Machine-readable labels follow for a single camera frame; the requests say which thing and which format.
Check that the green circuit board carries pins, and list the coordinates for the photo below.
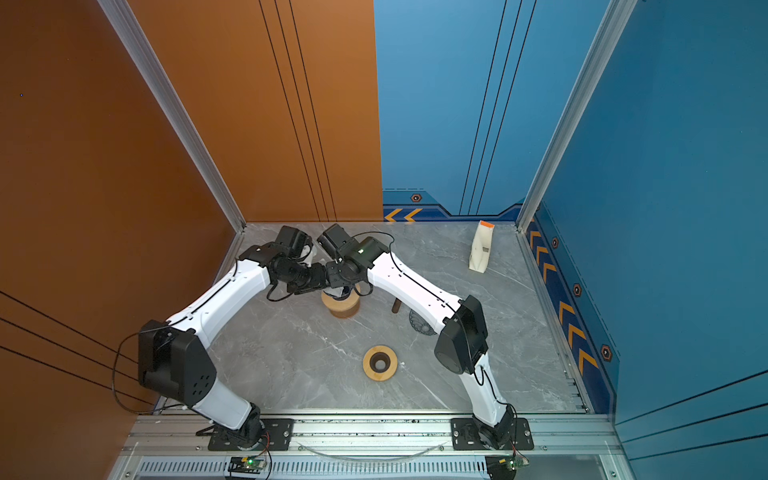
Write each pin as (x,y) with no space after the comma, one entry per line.
(505,467)
(248,467)

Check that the right green circuit board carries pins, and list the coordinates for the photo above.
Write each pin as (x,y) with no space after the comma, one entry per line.
(505,467)

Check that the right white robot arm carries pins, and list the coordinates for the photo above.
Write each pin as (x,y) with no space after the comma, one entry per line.
(462,335)

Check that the right aluminium corner post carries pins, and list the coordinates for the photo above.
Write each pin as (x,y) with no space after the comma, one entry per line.
(610,30)

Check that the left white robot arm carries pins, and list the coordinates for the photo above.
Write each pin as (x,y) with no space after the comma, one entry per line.
(173,358)

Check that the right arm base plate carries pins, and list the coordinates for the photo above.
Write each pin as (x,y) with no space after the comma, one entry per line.
(468,433)

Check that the front aluminium rail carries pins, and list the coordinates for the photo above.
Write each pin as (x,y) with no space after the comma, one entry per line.
(373,445)

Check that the left aluminium corner post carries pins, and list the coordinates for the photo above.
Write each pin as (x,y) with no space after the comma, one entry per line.
(126,25)

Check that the left green circuit board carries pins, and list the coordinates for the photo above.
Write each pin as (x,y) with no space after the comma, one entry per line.
(248,467)

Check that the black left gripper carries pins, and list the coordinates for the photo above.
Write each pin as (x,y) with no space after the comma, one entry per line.
(320,280)

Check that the aluminium corner post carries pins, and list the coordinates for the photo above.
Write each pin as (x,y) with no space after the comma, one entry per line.
(126,25)
(610,30)

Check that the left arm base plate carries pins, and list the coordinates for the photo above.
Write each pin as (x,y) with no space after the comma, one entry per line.
(274,433)

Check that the coffee filter paper pack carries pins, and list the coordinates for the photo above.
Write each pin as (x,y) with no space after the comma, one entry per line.
(481,247)

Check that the grey ribbed glass dripper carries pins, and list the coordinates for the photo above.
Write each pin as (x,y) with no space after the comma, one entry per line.
(420,325)

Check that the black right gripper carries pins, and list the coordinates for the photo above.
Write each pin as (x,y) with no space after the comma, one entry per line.
(333,277)

